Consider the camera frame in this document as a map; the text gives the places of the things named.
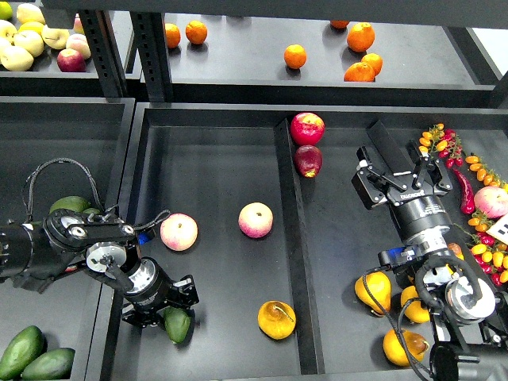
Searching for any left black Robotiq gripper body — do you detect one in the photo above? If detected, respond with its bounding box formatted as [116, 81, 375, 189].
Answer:
[126, 279, 187, 311]

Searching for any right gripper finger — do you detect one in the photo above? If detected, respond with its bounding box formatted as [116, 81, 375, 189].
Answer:
[356, 146, 405, 191]
[406, 140, 452, 194]

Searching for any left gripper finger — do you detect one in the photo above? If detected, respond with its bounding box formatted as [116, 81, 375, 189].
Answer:
[172, 275, 199, 306]
[121, 303, 164, 328]

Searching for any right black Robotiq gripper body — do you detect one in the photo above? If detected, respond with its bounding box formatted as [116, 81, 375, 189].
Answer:
[352, 172, 444, 210]

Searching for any dark green avocado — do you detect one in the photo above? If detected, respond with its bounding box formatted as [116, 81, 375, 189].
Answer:
[163, 306, 191, 344]

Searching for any yellow pear with brown spot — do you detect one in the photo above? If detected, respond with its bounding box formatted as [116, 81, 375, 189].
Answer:
[257, 300, 296, 340]

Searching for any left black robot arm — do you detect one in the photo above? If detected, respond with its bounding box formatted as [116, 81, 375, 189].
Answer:
[1, 158, 199, 328]

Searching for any yellow pear right upper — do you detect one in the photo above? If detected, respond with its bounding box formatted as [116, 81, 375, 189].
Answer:
[448, 242, 464, 260]

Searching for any yellow pear left of pile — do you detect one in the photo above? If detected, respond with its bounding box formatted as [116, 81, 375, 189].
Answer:
[354, 271, 391, 315]

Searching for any green avocado bottom right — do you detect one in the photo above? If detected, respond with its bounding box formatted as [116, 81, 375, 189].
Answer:
[21, 348, 75, 380]

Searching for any green avocado bottom left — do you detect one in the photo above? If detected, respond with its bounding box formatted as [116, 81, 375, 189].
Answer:
[1, 325, 45, 380]

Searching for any green avocado top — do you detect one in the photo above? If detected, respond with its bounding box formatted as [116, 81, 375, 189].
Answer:
[49, 195, 91, 213]

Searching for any yellow pear middle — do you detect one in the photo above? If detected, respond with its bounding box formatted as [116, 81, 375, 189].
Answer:
[400, 286, 430, 324]

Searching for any yellow pear bottom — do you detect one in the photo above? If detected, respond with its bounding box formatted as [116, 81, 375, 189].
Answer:
[383, 329, 429, 368]

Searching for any upper cherry tomato bunch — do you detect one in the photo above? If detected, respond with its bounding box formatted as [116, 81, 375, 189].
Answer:
[418, 123, 464, 168]

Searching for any black tray divider right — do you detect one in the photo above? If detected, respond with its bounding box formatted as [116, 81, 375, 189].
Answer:
[368, 121, 495, 323]

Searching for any black tray divider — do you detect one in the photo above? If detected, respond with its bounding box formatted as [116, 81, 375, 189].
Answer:
[274, 119, 325, 375]
[368, 121, 495, 323]

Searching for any red chili pepper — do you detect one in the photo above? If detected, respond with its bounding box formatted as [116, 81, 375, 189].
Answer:
[452, 168, 475, 215]

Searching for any dark red apple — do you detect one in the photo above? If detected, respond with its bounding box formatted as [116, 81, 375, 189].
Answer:
[294, 144, 323, 179]

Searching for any pink apple left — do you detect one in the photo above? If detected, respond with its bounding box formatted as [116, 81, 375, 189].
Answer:
[160, 214, 198, 252]

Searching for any pink apple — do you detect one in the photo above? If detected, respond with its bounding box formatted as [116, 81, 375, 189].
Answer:
[160, 214, 198, 252]
[238, 202, 273, 239]
[473, 186, 507, 219]

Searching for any bright red apple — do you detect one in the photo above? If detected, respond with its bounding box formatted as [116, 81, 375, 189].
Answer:
[290, 112, 325, 146]

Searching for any pink apple far right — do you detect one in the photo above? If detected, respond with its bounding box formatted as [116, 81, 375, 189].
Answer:
[473, 186, 507, 219]

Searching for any white label card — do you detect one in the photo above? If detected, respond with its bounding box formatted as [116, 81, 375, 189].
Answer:
[487, 214, 508, 244]

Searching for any pink apple centre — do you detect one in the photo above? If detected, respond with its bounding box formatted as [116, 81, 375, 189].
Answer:
[238, 202, 273, 239]

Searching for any orange behind front right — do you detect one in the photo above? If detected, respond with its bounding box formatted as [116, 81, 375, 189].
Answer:
[361, 53, 383, 76]

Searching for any large orange upper right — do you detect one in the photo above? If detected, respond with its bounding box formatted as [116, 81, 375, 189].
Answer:
[347, 22, 375, 52]

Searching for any orange centre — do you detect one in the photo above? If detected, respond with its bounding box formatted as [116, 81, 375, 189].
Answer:
[283, 44, 307, 70]

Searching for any black centre tray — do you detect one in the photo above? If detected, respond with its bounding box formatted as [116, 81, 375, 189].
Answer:
[85, 102, 508, 381]

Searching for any black tray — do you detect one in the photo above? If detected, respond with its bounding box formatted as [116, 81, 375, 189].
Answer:
[1, 97, 135, 380]
[85, 102, 508, 381]

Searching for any orange under shelf edge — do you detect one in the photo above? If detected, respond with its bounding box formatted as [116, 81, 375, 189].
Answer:
[329, 20, 350, 29]

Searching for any black tray divider centre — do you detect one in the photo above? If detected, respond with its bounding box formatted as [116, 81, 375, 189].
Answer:
[274, 119, 325, 375]

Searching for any black left tray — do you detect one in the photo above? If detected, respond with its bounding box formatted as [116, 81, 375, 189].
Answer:
[1, 97, 135, 380]

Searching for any orange far left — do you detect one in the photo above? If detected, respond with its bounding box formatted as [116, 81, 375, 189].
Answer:
[164, 23, 181, 49]

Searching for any red apple on shelf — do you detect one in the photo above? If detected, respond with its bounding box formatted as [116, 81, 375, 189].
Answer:
[56, 48, 86, 72]

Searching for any orange cherry tomato string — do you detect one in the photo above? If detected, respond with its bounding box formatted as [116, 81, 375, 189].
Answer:
[464, 153, 508, 191]

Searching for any black upright post centre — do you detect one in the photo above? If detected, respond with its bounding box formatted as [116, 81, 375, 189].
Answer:
[129, 11, 174, 102]

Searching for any black upright post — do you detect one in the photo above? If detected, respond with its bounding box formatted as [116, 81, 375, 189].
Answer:
[78, 10, 127, 98]
[129, 11, 174, 102]

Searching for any black upright post left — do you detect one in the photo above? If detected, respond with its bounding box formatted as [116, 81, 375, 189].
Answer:
[78, 10, 127, 98]

